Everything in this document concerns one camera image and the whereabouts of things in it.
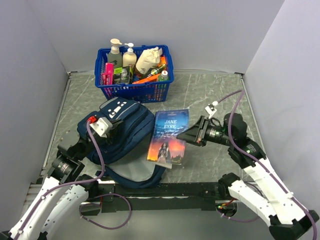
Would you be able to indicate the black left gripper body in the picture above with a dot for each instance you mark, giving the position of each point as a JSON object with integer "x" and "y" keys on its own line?
{"x": 86, "y": 149}

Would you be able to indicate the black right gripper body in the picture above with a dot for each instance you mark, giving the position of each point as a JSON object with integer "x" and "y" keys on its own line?
{"x": 206, "y": 132}

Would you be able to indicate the blue Jane Eyre book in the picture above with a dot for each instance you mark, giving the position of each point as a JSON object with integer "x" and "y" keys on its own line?
{"x": 165, "y": 149}

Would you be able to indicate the navy blue student backpack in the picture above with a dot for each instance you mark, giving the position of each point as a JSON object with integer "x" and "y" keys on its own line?
{"x": 125, "y": 152}

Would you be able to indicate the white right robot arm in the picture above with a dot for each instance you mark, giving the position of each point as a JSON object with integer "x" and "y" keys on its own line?
{"x": 285, "y": 216}

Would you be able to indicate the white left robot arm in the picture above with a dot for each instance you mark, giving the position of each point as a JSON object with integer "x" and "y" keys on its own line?
{"x": 64, "y": 187}

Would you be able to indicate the orange package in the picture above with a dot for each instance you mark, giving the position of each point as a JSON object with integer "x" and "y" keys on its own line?
{"x": 149, "y": 79}

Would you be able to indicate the pink box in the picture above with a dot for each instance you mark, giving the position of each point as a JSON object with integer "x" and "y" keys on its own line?
{"x": 108, "y": 74}

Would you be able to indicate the green glass bottle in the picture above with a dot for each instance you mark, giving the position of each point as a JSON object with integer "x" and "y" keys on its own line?
{"x": 157, "y": 70}

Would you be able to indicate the black green box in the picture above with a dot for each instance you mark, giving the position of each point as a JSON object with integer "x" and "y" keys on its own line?
{"x": 123, "y": 75}

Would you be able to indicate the beige cloth sack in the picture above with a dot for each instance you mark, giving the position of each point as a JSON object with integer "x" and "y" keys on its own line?
{"x": 149, "y": 59}

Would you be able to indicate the grey pump bottle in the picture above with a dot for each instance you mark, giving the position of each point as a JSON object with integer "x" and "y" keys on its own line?
{"x": 114, "y": 56}

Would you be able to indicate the cream pump lotion bottle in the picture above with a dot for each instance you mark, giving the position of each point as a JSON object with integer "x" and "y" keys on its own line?
{"x": 129, "y": 58}

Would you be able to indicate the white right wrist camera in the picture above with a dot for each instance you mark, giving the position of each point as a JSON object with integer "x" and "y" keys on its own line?
{"x": 211, "y": 109}

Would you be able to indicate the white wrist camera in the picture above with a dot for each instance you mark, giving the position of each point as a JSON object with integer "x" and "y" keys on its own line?
{"x": 211, "y": 109}
{"x": 102, "y": 126}

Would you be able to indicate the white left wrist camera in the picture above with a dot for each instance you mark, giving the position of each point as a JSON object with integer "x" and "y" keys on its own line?
{"x": 102, "y": 126}

